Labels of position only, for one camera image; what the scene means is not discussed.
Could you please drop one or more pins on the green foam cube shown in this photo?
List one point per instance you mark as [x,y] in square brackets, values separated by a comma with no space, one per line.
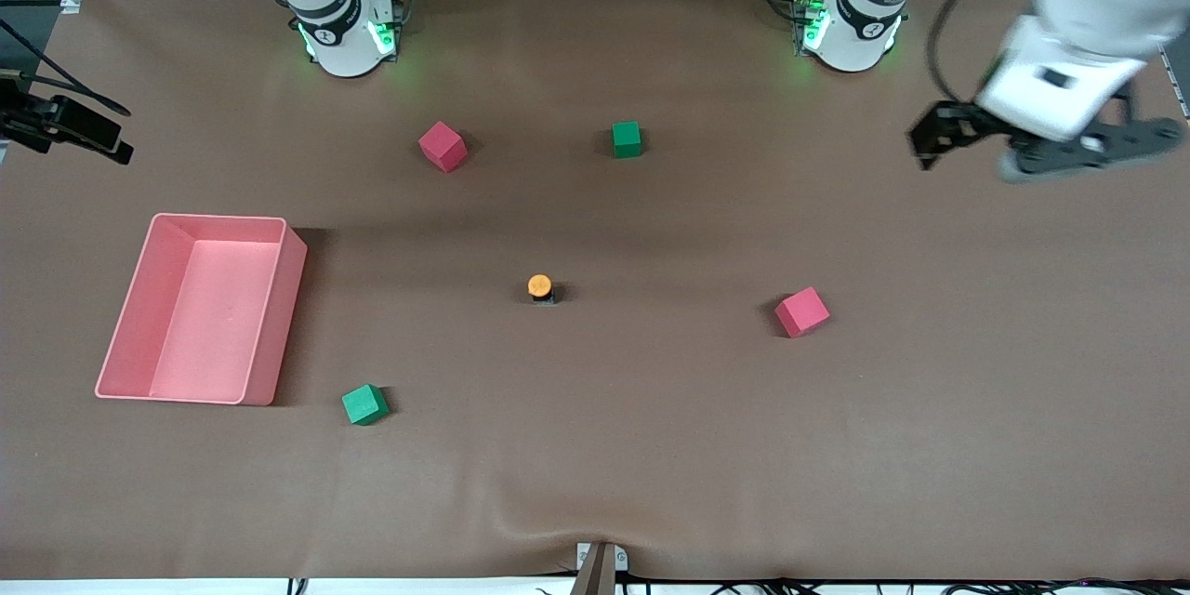
[364,404]
[627,139]

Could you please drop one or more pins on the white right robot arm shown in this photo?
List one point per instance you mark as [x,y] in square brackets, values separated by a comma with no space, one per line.
[339,28]

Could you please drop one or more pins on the pink plastic bin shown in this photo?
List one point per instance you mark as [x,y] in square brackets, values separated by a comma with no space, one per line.
[214,311]

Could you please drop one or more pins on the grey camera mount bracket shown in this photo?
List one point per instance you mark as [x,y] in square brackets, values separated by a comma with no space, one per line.
[601,567]

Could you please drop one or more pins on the pink foam cube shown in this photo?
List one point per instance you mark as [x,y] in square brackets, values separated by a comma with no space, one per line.
[442,146]
[801,312]

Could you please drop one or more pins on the orange capped black button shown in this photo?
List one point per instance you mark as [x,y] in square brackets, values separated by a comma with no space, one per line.
[540,285]

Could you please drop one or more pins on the brown table mat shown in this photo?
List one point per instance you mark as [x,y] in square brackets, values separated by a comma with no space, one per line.
[595,465]

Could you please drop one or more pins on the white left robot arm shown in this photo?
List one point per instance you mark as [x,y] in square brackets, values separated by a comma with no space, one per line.
[860,19]

